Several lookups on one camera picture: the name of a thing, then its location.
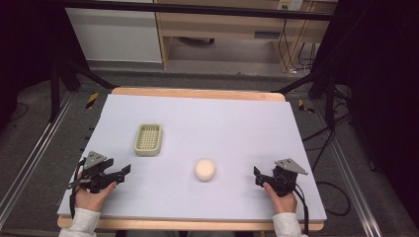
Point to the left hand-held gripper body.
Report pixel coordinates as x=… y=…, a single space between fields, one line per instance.
x=94 y=179

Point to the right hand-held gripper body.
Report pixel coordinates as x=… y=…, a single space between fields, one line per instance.
x=283 y=181

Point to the person's left hand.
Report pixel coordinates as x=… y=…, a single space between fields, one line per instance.
x=92 y=200

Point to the person's right hand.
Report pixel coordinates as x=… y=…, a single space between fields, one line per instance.
x=285 y=203

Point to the green slatted soap dish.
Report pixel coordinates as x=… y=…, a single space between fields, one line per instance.
x=148 y=140

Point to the round cream soap bar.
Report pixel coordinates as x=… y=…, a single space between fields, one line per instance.
x=205 y=169

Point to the pale blue table mat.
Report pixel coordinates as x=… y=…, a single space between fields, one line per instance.
x=210 y=131

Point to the yellow black striped tape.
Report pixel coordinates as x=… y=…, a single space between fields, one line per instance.
x=305 y=107
x=92 y=100

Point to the black metal stand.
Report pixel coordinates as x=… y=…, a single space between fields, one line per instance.
x=66 y=79
x=324 y=85

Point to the wooden table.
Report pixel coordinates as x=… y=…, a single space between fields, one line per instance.
x=197 y=93

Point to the white cabinet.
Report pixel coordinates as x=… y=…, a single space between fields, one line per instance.
x=115 y=36

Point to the black curtain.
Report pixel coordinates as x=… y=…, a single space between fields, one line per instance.
x=26 y=39
x=382 y=82

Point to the light wooden desk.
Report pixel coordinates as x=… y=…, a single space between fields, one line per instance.
x=224 y=26

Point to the white power strip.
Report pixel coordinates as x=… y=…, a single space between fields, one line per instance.
x=290 y=4

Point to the aluminium floor rail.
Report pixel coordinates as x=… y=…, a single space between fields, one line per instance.
x=36 y=154
x=349 y=177

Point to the black metal frame bar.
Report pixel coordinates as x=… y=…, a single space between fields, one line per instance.
x=197 y=9

